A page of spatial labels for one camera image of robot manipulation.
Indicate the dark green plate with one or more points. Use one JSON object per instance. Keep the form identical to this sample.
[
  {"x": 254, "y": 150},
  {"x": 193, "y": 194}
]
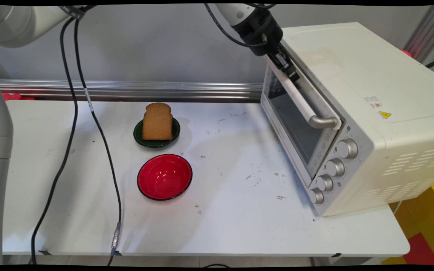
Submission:
[{"x": 139, "y": 135}]

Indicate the yellow floor mat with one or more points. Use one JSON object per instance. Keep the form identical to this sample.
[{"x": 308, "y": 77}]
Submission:
[{"x": 424, "y": 214}]

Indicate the white toaster oven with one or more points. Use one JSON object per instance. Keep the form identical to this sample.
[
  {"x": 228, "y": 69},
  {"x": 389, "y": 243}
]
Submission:
[{"x": 371, "y": 75}]

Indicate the aluminium frame post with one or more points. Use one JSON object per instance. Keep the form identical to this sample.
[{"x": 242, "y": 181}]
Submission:
[{"x": 426, "y": 32}]

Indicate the silver oven knob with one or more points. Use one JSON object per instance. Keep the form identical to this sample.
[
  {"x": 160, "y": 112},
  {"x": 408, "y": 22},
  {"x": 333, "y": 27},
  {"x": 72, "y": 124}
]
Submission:
[
  {"x": 347, "y": 148},
  {"x": 324, "y": 182},
  {"x": 316, "y": 195},
  {"x": 335, "y": 166}
]

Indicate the red bowl with black rim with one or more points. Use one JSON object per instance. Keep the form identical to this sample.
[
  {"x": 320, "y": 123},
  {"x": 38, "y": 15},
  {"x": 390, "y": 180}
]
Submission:
[{"x": 164, "y": 177}]

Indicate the aluminium frame rail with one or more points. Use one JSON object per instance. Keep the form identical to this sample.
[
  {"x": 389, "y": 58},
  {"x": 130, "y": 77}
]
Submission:
[{"x": 126, "y": 90}]

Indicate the brown bread slice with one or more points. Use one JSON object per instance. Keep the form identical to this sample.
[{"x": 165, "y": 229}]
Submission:
[{"x": 157, "y": 122}]

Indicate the red floor mat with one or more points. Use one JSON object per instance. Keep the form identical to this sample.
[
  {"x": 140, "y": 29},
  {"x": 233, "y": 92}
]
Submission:
[{"x": 422, "y": 250}]

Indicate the red clamp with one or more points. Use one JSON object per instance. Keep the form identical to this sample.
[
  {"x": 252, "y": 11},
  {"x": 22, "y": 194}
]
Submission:
[{"x": 15, "y": 97}]

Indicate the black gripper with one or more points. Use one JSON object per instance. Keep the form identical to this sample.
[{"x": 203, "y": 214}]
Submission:
[{"x": 260, "y": 32}]

